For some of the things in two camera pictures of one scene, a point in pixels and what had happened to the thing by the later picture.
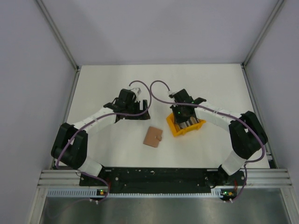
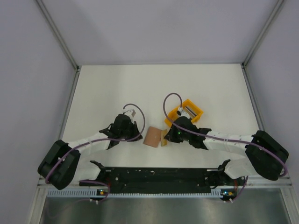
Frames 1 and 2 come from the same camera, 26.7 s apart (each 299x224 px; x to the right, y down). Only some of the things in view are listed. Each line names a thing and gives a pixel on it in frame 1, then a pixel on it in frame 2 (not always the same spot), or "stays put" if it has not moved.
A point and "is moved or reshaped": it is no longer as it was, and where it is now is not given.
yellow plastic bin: x=175 y=129 is moved or reshaped
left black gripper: x=137 y=105 to x=136 y=132
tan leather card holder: x=153 y=136 stays put
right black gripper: x=174 y=107 to x=171 y=136
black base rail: x=161 y=180 stays put
